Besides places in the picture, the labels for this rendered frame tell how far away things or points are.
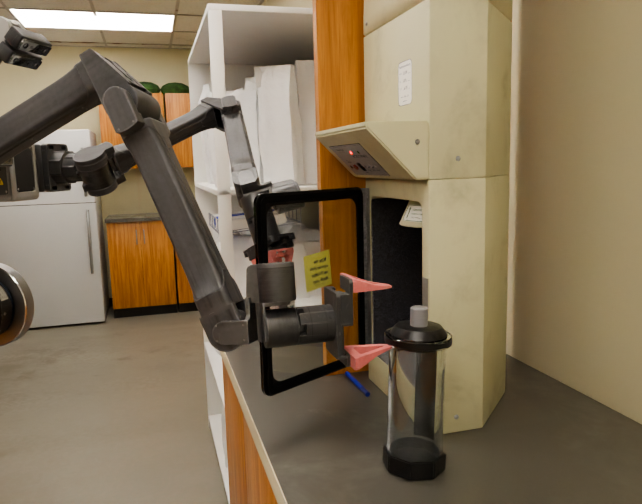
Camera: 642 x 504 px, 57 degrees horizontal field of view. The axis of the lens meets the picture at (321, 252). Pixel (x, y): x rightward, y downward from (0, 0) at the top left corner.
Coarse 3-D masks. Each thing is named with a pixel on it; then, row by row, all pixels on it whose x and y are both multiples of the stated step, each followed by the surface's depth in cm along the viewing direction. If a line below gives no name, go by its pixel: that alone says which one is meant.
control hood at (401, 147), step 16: (336, 128) 115; (352, 128) 105; (368, 128) 99; (384, 128) 99; (400, 128) 100; (416, 128) 101; (336, 144) 121; (368, 144) 105; (384, 144) 100; (400, 144) 101; (416, 144) 101; (384, 160) 106; (400, 160) 101; (416, 160) 102; (368, 176) 123; (384, 176) 115; (400, 176) 107; (416, 176) 102
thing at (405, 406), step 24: (408, 360) 92; (432, 360) 92; (408, 384) 93; (432, 384) 93; (408, 408) 93; (432, 408) 93; (408, 432) 94; (432, 432) 94; (408, 456) 94; (432, 456) 95
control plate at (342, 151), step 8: (352, 144) 112; (336, 152) 126; (344, 152) 121; (352, 152) 117; (360, 152) 113; (344, 160) 126; (352, 160) 122; (360, 160) 117; (368, 160) 113; (352, 168) 127; (360, 168) 122; (368, 168) 118; (376, 168) 114
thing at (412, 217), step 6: (408, 204) 119; (414, 204) 117; (408, 210) 118; (414, 210) 116; (420, 210) 115; (402, 216) 121; (408, 216) 117; (414, 216) 115; (420, 216) 114; (402, 222) 119; (408, 222) 116; (414, 222) 115; (420, 222) 114
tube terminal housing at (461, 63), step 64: (448, 0) 99; (384, 64) 118; (448, 64) 101; (448, 128) 103; (384, 192) 123; (448, 192) 104; (448, 256) 106; (448, 320) 108; (384, 384) 130; (448, 384) 109
